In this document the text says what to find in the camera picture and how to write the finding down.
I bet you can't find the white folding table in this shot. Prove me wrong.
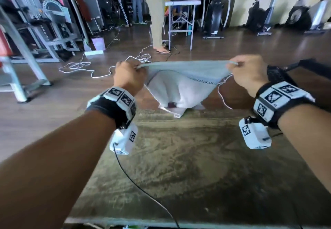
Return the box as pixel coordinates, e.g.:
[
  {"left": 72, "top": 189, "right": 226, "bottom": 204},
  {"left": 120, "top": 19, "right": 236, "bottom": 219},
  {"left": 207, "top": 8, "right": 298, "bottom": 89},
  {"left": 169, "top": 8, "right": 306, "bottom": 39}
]
[{"left": 164, "top": 0, "right": 202, "bottom": 51}]

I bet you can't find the orange padded gym machine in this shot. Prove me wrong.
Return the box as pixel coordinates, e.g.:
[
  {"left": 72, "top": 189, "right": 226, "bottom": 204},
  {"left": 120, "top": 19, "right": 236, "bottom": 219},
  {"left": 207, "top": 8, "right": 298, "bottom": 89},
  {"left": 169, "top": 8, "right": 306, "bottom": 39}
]
[{"left": 0, "top": 3, "right": 52, "bottom": 104}]

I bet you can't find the black gym equipment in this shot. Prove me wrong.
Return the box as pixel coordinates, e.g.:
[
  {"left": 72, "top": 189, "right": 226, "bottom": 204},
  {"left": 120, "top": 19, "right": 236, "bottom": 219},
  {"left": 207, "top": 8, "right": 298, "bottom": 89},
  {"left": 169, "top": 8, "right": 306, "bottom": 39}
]
[{"left": 244, "top": 0, "right": 284, "bottom": 37}]

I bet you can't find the person's right hand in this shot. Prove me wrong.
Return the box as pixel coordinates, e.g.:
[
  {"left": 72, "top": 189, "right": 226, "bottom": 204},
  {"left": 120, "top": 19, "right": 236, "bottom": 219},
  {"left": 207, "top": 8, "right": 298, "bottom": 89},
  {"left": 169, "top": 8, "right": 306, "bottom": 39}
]
[{"left": 226, "top": 54, "right": 269, "bottom": 99}]

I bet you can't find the black camera cable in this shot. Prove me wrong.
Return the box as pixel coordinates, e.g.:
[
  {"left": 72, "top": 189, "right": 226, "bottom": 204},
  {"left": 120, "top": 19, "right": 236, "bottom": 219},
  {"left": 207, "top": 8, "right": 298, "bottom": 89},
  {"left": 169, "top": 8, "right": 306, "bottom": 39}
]
[{"left": 113, "top": 143, "right": 181, "bottom": 229}]

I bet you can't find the person's left hand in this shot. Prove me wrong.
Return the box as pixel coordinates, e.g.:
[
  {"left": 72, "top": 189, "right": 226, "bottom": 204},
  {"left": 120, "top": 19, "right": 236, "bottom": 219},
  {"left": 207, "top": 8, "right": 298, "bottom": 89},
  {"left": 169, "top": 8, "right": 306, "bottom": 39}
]
[{"left": 113, "top": 60, "right": 148, "bottom": 97}]

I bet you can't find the looped white cable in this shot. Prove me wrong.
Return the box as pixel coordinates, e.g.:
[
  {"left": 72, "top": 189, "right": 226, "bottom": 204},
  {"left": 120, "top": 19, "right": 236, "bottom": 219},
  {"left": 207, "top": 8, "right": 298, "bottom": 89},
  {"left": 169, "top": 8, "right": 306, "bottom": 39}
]
[{"left": 58, "top": 53, "right": 117, "bottom": 79}]

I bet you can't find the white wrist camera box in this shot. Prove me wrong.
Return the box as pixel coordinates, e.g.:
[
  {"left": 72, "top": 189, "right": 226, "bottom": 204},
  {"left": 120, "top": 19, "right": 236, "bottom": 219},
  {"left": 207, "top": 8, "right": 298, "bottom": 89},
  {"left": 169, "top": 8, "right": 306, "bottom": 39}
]
[
  {"left": 109, "top": 122, "right": 138, "bottom": 156},
  {"left": 238, "top": 116, "right": 272, "bottom": 150}
]

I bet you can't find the black elliptical trainer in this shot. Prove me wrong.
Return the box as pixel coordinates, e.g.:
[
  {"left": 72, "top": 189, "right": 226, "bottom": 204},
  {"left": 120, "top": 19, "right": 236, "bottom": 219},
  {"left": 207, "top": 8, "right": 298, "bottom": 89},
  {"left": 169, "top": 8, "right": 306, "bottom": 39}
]
[{"left": 201, "top": 0, "right": 231, "bottom": 40}]

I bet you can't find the black perforated platform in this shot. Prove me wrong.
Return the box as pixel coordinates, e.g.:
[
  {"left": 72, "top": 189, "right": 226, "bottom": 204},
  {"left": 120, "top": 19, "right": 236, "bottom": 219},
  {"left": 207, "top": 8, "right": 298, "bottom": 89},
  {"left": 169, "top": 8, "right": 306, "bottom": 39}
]
[{"left": 266, "top": 58, "right": 331, "bottom": 108}]

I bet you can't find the person's left forearm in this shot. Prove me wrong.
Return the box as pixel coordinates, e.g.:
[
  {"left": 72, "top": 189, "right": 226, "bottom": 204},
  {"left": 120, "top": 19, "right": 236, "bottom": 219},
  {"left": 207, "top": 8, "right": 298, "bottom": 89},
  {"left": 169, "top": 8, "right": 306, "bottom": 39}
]
[{"left": 0, "top": 110, "right": 117, "bottom": 229}]

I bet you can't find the grey towel striped border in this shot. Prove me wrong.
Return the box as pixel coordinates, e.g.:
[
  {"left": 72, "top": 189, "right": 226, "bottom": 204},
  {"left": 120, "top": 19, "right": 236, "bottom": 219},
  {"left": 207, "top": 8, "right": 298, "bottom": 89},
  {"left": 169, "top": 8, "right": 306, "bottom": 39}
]
[{"left": 136, "top": 60, "right": 240, "bottom": 119}]

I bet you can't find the black exercise bike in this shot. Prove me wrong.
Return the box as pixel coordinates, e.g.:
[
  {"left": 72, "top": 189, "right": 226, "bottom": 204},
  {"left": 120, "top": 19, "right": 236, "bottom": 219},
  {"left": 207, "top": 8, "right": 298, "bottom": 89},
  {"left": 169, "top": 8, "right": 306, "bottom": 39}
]
[{"left": 284, "top": 0, "right": 331, "bottom": 35}]

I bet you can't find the black wristband with marker tags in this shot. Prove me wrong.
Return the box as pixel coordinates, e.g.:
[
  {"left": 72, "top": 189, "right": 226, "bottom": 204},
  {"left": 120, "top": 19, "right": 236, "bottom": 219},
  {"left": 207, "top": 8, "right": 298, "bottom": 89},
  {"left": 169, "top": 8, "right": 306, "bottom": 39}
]
[
  {"left": 252, "top": 81, "right": 316, "bottom": 130},
  {"left": 85, "top": 86, "right": 137, "bottom": 130}
]

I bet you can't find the person's right forearm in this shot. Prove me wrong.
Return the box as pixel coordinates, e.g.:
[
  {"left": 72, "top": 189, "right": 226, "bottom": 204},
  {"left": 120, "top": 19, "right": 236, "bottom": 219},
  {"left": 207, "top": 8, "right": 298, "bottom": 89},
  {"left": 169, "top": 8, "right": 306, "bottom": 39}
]
[{"left": 278, "top": 104, "right": 331, "bottom": 195}]

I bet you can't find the purple waste bin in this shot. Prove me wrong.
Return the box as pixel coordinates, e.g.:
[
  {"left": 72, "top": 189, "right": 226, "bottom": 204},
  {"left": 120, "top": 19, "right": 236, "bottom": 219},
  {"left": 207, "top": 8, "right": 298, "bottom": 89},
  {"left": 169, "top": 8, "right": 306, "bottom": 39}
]
[{"left": 91, "top": 36, "right": 107, "bottom": 52}]

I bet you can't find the tangled white cable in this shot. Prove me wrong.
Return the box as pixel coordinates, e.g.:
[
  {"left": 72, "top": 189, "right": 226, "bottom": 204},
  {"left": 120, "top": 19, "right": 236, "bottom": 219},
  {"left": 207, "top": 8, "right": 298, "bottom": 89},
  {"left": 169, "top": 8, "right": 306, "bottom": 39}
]
[{"left": 125, "top": 44, "right": 153, "bottom": 65}]

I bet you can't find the long white cable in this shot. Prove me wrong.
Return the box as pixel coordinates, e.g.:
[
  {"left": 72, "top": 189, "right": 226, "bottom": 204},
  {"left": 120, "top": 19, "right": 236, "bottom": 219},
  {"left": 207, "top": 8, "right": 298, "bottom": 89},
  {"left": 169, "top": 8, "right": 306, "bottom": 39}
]
[{"left": 217, "top": 73, "right": 234, "bottom": 110}]

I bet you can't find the grey weight machine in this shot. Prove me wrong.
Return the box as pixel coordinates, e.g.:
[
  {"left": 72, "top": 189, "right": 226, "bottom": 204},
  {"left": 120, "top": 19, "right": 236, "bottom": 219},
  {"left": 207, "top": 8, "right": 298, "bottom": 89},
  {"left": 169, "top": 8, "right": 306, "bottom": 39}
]
[{"left": 10, "top": 0, "right": 81, "bottom": 64}]

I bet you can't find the grey machine red pad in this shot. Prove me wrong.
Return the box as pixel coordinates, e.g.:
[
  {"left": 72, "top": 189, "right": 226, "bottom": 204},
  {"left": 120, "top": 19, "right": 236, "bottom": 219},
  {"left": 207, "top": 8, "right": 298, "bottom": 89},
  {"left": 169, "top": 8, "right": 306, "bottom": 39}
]
[{"left": 61, "top": 0, "right": 105, "bottom": 34}]

